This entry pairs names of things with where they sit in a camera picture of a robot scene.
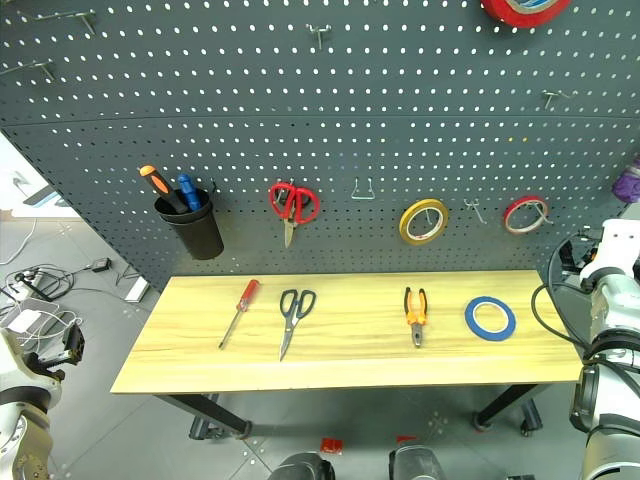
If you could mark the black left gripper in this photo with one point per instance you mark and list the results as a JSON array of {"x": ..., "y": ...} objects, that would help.
[{"x": 75, "y": 342}]

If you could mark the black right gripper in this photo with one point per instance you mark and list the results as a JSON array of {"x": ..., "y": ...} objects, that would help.
[{"x": 586, "y": 255}]

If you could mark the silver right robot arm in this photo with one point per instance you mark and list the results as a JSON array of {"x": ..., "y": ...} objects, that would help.
[{"x": 612, "y": 350}]

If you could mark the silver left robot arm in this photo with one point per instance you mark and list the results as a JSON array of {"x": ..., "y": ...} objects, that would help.
[{"x": 20, "y": 435}]

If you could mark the white power adapter box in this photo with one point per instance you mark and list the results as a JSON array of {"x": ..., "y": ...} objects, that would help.
[{"x": 21, "y": 322}]

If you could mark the thin red tape roll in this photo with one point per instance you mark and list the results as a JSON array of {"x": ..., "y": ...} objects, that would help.
[{"x": 512, "y": 226}]

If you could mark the purple object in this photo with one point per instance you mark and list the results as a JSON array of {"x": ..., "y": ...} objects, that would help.
[{"x": 627, "y": 186}]

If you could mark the white floor block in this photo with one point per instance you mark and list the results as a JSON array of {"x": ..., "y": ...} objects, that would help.
[{"x": 136, "y": 290}]

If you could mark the black power adapter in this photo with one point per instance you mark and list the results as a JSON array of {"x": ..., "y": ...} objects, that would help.
[{"x": 101, "y": 265}]

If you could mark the double prong metal hook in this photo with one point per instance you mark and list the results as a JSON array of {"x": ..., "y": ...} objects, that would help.
[{"x": 475, "y": 207}]

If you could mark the blue tape roll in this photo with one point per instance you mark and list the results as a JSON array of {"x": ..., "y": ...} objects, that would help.
[{"x": 472, "y": 325}]

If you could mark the black table leg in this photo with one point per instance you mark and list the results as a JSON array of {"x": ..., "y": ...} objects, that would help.
[
  {"x": 505, "y": 402},
  {"x": 210, "y": 412}
]

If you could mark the short metal pegboard hook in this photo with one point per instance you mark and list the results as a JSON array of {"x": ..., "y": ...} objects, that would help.
[
  {"x": 551, "y": 96},
  {"x": 317, "y": 33}
]

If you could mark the black plastic cup holder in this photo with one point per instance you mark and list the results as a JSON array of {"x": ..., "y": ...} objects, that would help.
[{"x": 197, "y": 232}]

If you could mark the yellow tape roll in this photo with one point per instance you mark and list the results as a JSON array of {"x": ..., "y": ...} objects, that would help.
[{"x": 407, "y": 231}]

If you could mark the large red tape roll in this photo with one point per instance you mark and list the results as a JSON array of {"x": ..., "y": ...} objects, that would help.
[{"x": 520, "y": 14}]

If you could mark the red floor marker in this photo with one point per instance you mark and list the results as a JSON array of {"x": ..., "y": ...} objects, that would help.
[
  {"x": 406, "y": 439},
  {"x": 331, "y": 446}
]

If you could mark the dark rounded shape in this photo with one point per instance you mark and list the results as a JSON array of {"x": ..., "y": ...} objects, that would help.
[
  {"x": 415, "y": 462},
  {"x": 302, "y": 467}
]

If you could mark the long metal pegboard hook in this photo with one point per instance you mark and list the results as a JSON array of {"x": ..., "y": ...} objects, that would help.
[
  {"x": 82, "y": 19},
  {"x": 40, "y": 67}
]

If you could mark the dark grey perforated pegboard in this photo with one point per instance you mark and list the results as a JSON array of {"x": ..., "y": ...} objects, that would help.
[{"x": 320, "y": 130}]

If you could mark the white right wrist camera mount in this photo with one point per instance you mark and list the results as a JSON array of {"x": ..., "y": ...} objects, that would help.
[{"x": 620, "y": 245}]

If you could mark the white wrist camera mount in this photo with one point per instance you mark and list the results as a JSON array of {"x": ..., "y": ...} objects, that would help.
[
  {"x": 15, "y": 360},
  {"x": 620, "y": 245}
]

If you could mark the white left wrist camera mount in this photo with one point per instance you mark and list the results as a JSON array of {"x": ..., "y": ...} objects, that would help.
[{"x": 15, "y": 360}]

